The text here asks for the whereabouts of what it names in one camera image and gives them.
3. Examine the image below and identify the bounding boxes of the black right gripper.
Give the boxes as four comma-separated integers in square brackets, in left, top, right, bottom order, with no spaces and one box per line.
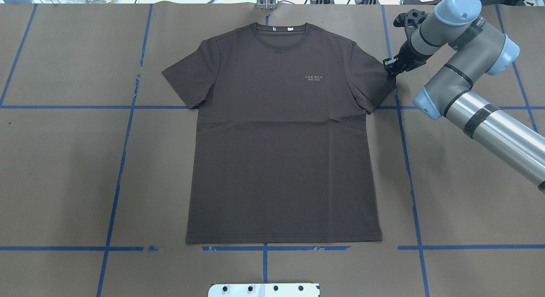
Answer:
[383,40,428,79]

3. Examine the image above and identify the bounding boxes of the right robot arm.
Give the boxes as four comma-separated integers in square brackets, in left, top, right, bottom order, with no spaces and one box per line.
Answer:
[383,0,545,191]

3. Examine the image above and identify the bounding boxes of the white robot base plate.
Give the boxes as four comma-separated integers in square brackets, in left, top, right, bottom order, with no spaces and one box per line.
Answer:
[208,283,321,297]

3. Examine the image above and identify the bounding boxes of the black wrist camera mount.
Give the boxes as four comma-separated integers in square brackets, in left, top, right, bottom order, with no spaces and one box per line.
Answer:
[393,9,430,40]

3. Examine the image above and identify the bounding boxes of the dark brown t-shirt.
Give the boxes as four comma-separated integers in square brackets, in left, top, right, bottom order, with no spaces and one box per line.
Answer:
[162,23,396,244]

